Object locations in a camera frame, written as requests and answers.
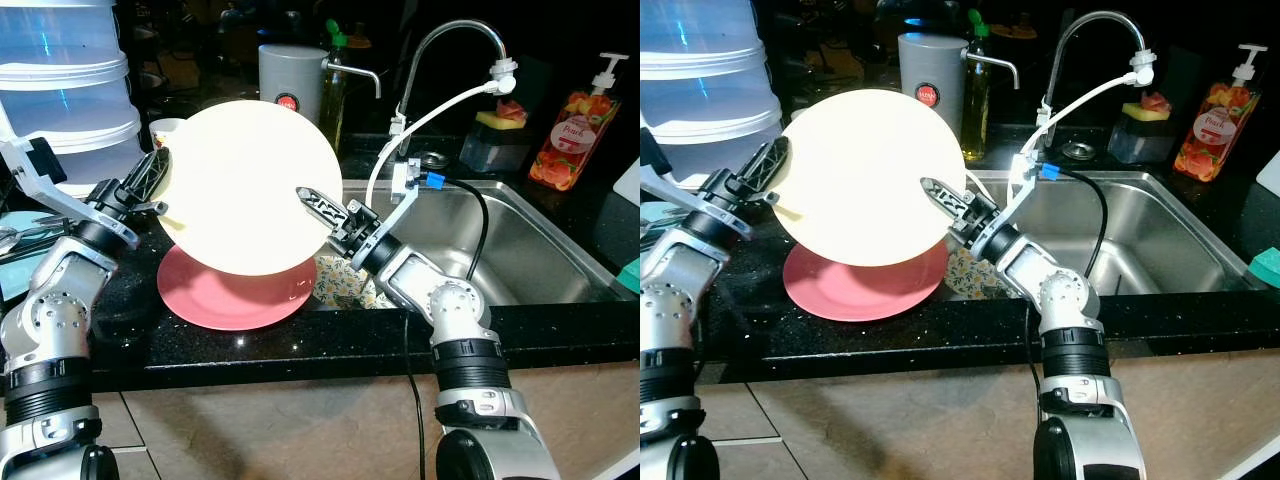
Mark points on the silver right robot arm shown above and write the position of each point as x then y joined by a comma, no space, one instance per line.
465,350
1075,350

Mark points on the yellow sponge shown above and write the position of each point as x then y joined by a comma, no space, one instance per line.
1135,111
488,120

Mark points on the floral patterned cloth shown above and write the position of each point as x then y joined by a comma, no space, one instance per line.
340,282
965,275

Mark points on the pink plate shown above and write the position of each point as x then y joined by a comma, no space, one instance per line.
860,292
230,298

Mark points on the white cup with print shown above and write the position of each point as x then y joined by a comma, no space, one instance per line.
165,130

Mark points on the chrome gooseneck faucet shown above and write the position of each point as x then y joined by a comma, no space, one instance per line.
430,45
1075,30

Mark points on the white faucet filter head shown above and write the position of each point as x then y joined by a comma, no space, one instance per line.
1143,66
503,73

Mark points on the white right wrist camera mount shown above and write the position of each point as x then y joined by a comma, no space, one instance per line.
1025,187
408,195

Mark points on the small chrome tap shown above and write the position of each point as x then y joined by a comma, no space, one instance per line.
360,69
1000,62

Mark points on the red scrubber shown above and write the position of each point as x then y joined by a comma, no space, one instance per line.
512,110
1155,101

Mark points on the grey canister with red label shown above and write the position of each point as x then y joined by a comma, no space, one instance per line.
930,65
285,75

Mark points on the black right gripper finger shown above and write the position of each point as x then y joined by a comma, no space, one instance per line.
948,200
322,207

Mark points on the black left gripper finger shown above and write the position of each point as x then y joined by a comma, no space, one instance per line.
152,178
770,168

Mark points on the stainless steel sink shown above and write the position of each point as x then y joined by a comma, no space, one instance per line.
1170,235
540,240

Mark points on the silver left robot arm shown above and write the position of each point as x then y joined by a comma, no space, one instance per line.
50,320
665,320

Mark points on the translucent tiered storage container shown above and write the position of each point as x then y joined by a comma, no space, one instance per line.
700,80
60,90

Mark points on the peach soap pump bottle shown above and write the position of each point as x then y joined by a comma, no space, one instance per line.
570,145
1215,135

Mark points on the teal tray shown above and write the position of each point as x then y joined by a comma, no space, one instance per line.
20,262
655,225

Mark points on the large cream white plate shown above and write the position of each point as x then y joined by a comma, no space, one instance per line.
870,170
250,190

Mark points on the oil bottle with green cap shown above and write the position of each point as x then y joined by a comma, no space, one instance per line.
333,95
975,100

